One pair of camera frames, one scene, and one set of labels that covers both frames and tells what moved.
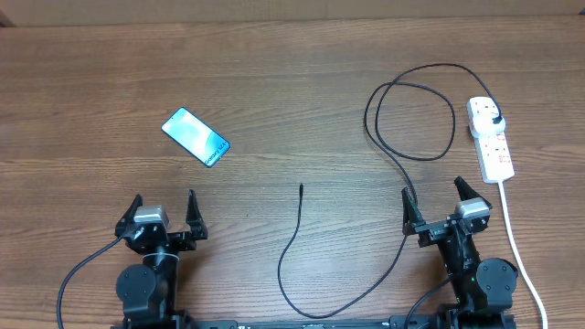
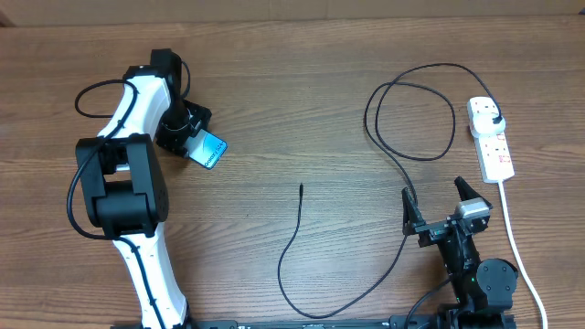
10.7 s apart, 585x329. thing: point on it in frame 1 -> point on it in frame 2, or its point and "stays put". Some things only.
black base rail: [402, 323] stays put
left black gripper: [187, 241] -> [175, 143]
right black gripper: [411, 223] stays put
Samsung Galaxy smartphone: [196, 136] stays put
